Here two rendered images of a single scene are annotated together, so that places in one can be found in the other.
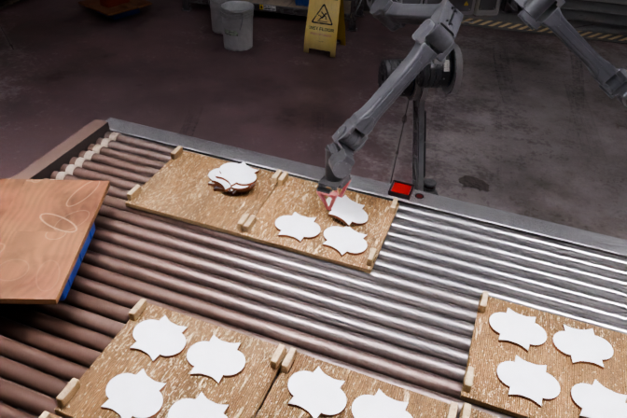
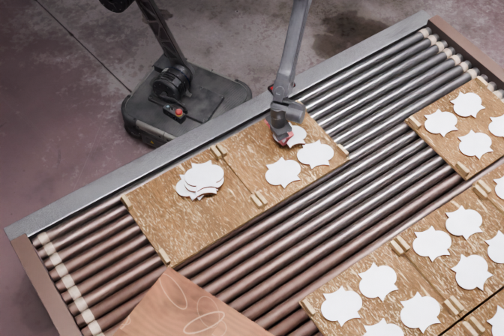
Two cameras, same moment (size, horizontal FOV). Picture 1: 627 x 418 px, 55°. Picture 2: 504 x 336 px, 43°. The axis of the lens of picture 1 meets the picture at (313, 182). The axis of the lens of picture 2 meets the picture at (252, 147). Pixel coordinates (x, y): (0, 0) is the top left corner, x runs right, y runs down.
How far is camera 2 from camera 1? 171 cm
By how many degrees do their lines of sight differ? 43
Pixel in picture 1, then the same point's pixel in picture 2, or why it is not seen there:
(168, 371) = (371, 313)
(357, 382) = (433, 220)
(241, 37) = not seen: outside the picture
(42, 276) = not seen: outside the picture
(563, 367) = (474, 123)
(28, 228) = not seen: outside the picture
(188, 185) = (178, 215)
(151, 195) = (173, 246)
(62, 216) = (198, 316)
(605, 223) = not seen: outside the picture
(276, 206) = (249, 172)
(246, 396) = (413, 279)
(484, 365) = (454, 155)
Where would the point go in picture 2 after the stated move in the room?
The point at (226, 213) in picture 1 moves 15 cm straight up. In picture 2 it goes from (234, 207) to (234, 185)
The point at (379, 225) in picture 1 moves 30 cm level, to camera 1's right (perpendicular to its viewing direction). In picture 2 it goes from (311, 127) to (350, 82)
